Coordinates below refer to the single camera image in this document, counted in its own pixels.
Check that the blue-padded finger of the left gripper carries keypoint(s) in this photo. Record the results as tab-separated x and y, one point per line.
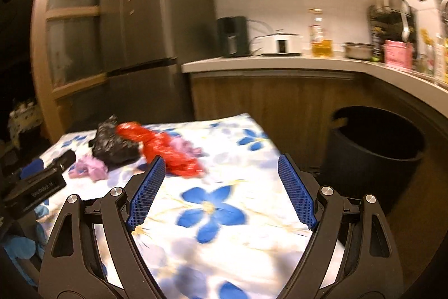
36	166

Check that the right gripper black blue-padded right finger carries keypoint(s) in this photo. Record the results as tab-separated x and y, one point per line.
351	252

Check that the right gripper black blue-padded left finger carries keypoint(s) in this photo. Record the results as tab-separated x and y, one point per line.
72	266

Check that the purple bag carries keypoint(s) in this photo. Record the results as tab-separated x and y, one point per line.
89	167

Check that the red plastic bag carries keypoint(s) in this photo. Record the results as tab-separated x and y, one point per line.
159	144

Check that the black trash bin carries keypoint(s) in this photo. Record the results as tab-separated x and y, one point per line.
373	151

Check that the black plastic bag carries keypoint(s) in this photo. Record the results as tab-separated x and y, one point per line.
112	149

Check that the wooden glass door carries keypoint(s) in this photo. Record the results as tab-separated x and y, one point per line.
68	71

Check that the wooden lower cabinet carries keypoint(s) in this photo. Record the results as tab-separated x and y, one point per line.
293	107

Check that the grey refrigerator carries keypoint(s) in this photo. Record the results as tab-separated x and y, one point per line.
144	44

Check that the pink utensil holder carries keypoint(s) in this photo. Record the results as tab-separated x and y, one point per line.
398	54

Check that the steel bowl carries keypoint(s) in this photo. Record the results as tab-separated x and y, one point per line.
358	51

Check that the cooking oil bottle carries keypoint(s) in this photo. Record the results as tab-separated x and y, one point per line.
321	44

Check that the yellow detergent bottle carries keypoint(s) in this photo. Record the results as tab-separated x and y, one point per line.
445	58

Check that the black air fryer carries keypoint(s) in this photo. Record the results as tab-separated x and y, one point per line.
233	36

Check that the white rice cooker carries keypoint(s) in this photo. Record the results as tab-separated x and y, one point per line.
280	43

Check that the black dish rack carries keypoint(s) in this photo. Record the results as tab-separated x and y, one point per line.
392	20

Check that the chrome faucet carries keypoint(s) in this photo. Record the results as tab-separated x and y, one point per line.
444	11

